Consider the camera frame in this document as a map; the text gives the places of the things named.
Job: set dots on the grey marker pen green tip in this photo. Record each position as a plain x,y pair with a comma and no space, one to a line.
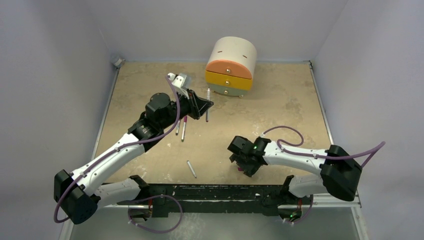
177,128

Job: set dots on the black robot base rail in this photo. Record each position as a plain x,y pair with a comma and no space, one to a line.
268,200

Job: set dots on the round cream drawer cabinet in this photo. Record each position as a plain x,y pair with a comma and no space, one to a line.
231,66

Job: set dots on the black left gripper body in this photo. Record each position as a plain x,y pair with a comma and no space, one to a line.
195,112

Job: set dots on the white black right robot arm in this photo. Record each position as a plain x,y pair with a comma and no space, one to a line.
330,171

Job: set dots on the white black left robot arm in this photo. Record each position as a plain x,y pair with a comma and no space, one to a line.
83,191

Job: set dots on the grey corner bracket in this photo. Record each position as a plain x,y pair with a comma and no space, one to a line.
117,60

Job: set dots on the grey marker pen blue tip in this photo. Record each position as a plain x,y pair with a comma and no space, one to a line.
184,126

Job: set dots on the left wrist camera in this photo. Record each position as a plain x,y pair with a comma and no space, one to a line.
181,83

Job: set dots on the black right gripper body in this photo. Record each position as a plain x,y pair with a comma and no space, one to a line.
243,160

